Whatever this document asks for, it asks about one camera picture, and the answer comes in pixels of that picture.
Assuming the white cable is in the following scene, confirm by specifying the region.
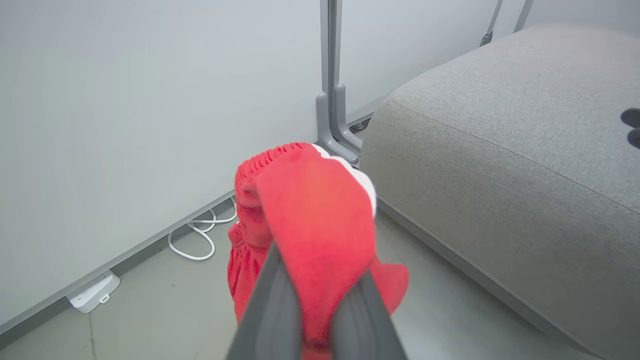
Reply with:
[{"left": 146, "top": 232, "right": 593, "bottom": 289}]
[{"left": 167, "top": 196, "right": 240, "bottom": 262}]

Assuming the grey wall base rail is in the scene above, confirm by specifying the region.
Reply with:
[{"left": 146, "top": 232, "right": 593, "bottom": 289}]
[{"left": 0, "top": 190, "right": 237, "bottom": 351}]

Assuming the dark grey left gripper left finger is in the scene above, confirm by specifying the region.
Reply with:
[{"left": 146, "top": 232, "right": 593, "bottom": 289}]
[{"left": 226, "top": 242, "right": 304, "bottom": 360}]

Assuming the grey diagonal metal strut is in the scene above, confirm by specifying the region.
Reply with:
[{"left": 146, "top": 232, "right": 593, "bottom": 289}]
[{"left": 480, "top": 0, "right": 504, "bottom": 47}]

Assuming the grey fabric sofa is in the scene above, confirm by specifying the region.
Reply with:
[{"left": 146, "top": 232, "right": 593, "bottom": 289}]
[{"left": 359, "top": 22, "right": 640, "bottom": 360}]

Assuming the red garment with white trim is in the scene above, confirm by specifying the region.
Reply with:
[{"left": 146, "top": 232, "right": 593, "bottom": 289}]
[{"left": 227, "top": 142, "right": 410, "bottom": 360}]

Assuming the grey metal frame post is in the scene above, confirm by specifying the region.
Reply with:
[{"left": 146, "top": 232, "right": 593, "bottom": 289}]
[{"left": 316, "top": 0, "right": 363, "bottom": 168}]

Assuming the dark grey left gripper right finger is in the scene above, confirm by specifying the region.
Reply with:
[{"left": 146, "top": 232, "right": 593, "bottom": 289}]
[{"left": 330, "top": 269, "right": 409, "bottom": 360}]

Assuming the black rounded object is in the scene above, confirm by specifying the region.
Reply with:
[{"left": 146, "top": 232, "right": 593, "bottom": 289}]
[{"left": 621, "top": 107, "right": 640, "bottom": 149}]

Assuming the white power strip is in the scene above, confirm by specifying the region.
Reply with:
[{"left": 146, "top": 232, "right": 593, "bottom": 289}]
[{"left": 66, "top": 270, "right": 122, "bottom": 314}]

